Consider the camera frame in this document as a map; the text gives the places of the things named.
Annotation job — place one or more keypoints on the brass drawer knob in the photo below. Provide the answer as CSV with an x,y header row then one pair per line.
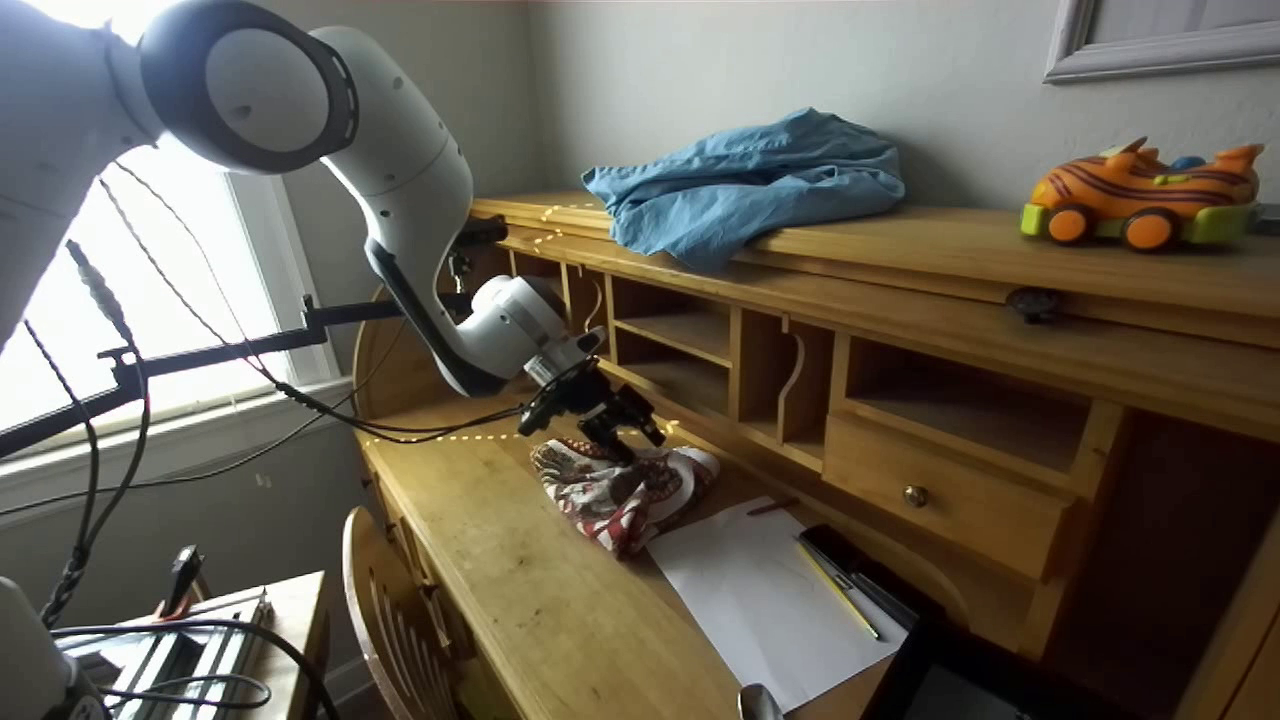
x,y
915,496

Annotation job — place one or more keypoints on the wooden roll-top desk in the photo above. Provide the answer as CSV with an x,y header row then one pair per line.
x,y
900,310

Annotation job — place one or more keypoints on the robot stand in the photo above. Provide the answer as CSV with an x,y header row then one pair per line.
x,y
240,640

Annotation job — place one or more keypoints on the orange toy car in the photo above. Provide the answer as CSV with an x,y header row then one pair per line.
x,y
1140,195

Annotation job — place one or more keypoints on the wooden chair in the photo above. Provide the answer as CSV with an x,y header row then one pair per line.
x,y
385,620

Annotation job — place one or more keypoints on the wooden drawer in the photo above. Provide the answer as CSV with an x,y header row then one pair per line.
x,y
950,500

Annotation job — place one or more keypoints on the grey picture frame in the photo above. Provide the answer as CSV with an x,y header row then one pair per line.
x,y
1150,55

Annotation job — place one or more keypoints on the blue cloth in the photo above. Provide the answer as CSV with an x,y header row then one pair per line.
x,y
745,185

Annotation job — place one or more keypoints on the black clamp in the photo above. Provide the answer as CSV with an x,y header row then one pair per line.
x,y
183,575

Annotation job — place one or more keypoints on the grey pen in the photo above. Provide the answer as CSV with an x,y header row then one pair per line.
x,y
885,600

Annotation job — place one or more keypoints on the white sheet of paper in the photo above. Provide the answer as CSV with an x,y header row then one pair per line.
x,y
760,600

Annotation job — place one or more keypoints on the black flat device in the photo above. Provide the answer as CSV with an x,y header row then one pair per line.
x,y
830,548

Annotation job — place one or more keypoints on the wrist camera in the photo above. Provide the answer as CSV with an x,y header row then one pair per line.
x,y
537,412

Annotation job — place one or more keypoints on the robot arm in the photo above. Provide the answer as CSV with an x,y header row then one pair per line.
x,y
410,170

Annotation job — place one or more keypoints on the window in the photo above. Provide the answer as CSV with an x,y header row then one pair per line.
x,y
180,300

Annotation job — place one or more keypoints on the yellow pencil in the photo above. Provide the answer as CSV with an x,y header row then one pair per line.
x,y
838,590

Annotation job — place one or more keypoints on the red and white patterned cloth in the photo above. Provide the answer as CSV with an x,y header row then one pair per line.
x,y
620,495

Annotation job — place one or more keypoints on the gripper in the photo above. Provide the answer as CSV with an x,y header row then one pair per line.
x,y
585,392

